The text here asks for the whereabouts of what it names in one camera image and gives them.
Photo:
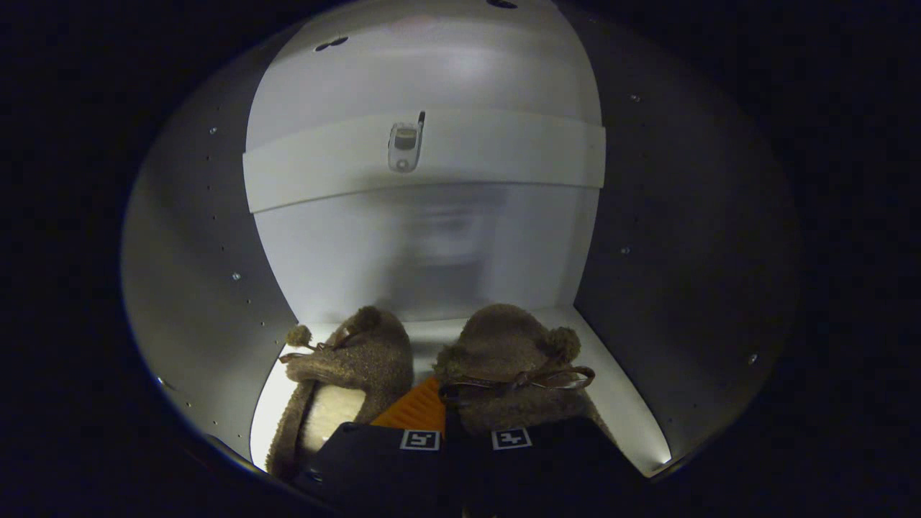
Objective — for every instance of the brown fuzzy slipper shoe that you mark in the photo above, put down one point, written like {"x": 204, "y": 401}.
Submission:
{"x": 360, "y": 360}
{"x": 504, "y": 345}

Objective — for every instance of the dark grey shoe cabinet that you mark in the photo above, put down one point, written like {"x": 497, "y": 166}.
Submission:
{"x": 683, "y": 216}

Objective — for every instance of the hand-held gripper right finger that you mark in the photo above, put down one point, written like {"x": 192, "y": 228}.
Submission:
{"x": 561, "y": 467}

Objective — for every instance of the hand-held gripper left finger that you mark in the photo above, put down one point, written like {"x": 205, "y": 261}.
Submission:
{"x": 381, "y": 467}

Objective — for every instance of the white cabinet shelf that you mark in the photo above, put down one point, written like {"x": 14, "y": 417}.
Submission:
{"x": 626, "y": 403}
{"x": 504, "y": 158}

